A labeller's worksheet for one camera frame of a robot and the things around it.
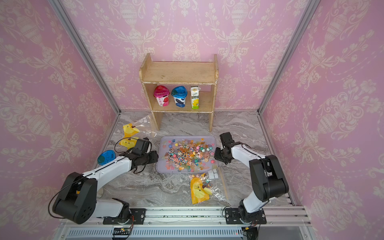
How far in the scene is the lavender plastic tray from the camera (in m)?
0.91

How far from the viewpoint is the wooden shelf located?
2.55 feet

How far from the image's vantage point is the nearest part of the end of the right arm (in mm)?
685
